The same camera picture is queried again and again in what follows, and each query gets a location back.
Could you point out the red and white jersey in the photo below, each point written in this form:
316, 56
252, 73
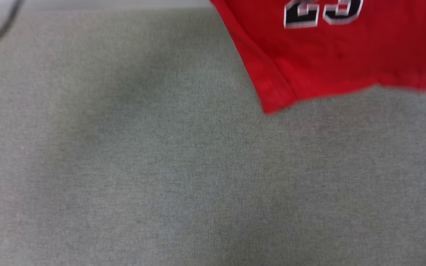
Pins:
338, 59

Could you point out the grey fabric sofa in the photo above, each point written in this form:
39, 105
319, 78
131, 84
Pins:
161, 166

